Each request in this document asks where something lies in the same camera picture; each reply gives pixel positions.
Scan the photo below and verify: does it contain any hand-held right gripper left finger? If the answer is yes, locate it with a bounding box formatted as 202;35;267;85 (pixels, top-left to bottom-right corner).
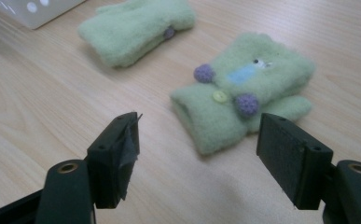
86;111;144;210

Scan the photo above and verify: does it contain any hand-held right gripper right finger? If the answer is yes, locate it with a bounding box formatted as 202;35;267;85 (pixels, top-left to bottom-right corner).
256;112;335;211

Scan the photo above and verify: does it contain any green fuzzy glove with pompoms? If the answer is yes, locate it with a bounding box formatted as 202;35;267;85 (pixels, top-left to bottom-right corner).
169;32;317;156

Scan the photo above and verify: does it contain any plain green fleece glove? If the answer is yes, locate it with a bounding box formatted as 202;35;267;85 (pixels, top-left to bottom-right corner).
76;0;197;69

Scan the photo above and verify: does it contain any white perforated plastic basket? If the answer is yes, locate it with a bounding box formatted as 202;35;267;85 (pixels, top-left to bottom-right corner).
0;0;87;31

